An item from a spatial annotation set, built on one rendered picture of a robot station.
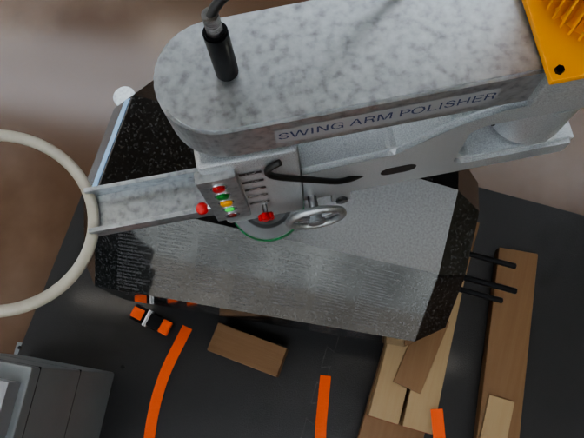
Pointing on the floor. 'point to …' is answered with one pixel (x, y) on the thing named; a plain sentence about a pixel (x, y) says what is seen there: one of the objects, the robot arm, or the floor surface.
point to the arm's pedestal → (56, 397)
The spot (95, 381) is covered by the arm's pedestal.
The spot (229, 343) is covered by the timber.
